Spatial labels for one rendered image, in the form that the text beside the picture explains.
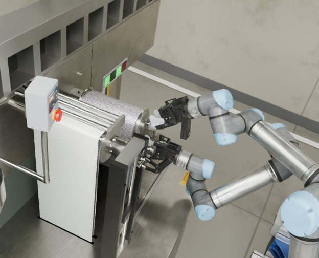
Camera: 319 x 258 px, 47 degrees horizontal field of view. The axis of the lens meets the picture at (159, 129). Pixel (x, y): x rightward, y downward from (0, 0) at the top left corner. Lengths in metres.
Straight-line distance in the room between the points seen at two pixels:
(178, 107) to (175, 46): 2.92
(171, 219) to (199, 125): 2.15
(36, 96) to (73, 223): 0.77
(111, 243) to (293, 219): 0.59
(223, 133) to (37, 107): 0.69
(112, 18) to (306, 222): 1.23
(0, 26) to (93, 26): 1.21
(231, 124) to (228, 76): 2.84
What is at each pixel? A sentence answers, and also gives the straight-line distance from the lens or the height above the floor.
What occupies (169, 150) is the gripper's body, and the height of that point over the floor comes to 1.14.
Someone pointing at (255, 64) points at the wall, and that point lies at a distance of 4.00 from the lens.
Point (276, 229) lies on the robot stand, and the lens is 1.98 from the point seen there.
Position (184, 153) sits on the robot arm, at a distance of 1.55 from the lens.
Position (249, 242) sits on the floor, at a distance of 2.85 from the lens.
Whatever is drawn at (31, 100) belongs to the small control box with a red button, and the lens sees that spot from 0.82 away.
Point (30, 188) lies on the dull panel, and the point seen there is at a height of 0.96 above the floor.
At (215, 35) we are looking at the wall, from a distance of 4.03.
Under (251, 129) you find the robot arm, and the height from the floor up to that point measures 1.39.
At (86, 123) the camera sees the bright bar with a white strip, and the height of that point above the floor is 1.44.
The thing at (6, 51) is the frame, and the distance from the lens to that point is 1.20.
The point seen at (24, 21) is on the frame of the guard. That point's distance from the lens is 0.54.
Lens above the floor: 2.16
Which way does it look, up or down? 38 degrees down
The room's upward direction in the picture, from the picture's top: 11 degrees clockwise
